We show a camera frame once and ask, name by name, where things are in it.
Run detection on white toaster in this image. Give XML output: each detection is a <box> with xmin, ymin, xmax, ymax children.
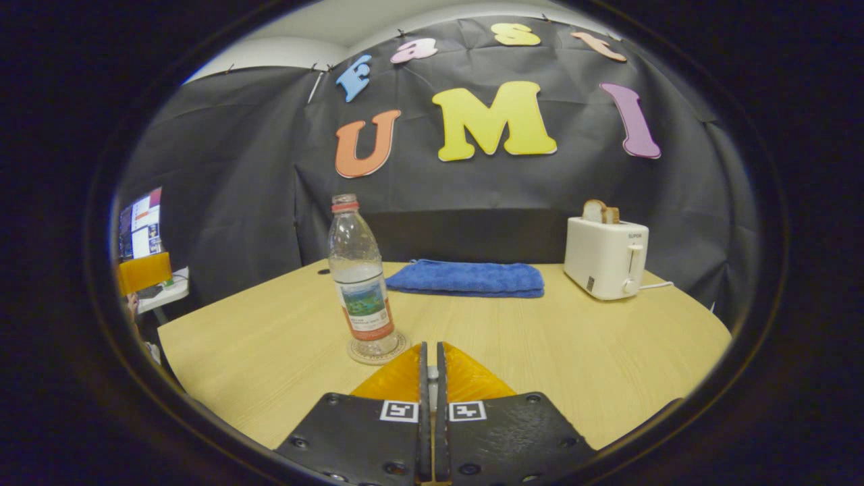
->
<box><xmin>564</xmin><ymin>216</ymin><xmax>650</xmax><ymax>302</ymax></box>

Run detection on clear plastic water bottle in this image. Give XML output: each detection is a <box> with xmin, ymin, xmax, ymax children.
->
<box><xmin>327</xmin><ymin>194</ymin><xmax>400</xmax><ymax>358</ymax></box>

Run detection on white side table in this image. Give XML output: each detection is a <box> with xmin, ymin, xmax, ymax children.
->
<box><xmin>135</xmin><ymin>267</ymin><xmax>190</xmax><ymax>315</ymax></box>

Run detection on toast bread slices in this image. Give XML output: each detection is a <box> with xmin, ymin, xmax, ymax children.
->
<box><xmin>582</xmin><ymin>199</ymin><xmax>621</xmax><ymax>225</ymax></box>

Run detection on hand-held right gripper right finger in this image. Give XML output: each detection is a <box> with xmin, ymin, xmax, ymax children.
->
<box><xmin>435</xmin><ymin>341</ymin><xmax>599</xmax><ymax>485</ymax></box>

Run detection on round brown coaster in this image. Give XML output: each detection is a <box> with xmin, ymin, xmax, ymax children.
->
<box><xmin>347</xmin><ymin>331</ymin><xmax>412</xmax><ymax>367</ymax></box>

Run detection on computer monitor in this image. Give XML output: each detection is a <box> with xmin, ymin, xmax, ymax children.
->
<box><xmin>118</xmin><ymin>188</ymin><xmax>164</xmax><ymax>262</ymax></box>

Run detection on blue folded towel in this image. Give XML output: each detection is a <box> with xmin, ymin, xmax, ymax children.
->
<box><xmin>385</xmin><ymin>259</ymin><xmax>546</xmax><ymax>299</ymax></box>

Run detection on black backdrop cloth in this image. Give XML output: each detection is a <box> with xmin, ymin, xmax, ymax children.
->
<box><xmin>111</xmin><ymin>13</ymin><xmax>760</xmax><ymax>318</ymax></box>

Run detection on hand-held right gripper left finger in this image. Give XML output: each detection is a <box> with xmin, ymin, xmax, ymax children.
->
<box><xmin>273</xmin><ymin>341</ymin><xmax>433</xmax><ymax>486</ymax></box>

